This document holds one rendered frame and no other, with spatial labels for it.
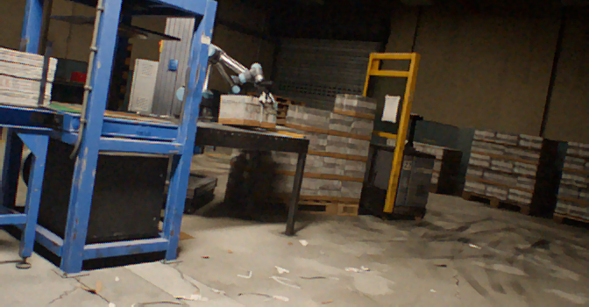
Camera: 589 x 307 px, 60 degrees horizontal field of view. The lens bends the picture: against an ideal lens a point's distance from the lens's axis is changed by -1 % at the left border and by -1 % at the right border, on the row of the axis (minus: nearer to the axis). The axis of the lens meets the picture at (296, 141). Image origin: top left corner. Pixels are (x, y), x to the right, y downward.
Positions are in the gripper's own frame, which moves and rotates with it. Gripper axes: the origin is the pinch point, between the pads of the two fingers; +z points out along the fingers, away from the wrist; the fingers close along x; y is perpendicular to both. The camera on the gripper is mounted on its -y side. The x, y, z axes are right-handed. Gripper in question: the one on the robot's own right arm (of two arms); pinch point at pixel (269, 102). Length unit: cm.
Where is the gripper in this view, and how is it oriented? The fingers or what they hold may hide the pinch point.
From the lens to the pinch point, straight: 406.1
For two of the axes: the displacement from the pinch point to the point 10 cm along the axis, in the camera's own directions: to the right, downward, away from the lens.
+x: -6.4, -0.5, -7.7
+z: 2.9, 9.1, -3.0
